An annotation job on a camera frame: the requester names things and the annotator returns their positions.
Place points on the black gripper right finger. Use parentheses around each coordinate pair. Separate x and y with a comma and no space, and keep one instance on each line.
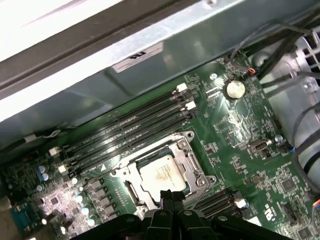
(190,225)

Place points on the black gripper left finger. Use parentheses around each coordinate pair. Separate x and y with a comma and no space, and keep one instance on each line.
(160,225)

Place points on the metal locking lever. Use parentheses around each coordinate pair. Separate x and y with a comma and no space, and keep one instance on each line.
(200,196)

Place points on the silver topped CPU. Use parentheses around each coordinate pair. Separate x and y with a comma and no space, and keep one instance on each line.
(162,175)

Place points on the RAM slot white clips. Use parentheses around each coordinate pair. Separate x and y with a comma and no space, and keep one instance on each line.
(120,141)
(222,206)
(120,118)

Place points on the RAM slot black clips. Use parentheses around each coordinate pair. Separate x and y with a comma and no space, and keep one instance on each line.
(120,152)
(120,129)
(217,197)

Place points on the CPU socket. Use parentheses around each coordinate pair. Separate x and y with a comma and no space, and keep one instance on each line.
(186,136)

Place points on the green motherboard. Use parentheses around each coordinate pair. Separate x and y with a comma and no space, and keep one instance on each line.
(225,175)

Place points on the round coin battery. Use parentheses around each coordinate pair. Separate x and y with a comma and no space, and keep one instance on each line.
(235,89)

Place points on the white label sticker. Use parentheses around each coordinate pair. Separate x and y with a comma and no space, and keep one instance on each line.
(140,57)

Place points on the black PC case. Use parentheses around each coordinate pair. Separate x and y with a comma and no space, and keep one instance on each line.
(175,45)

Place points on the grey metal drive cage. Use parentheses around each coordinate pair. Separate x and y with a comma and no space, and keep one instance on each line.
(310,55)

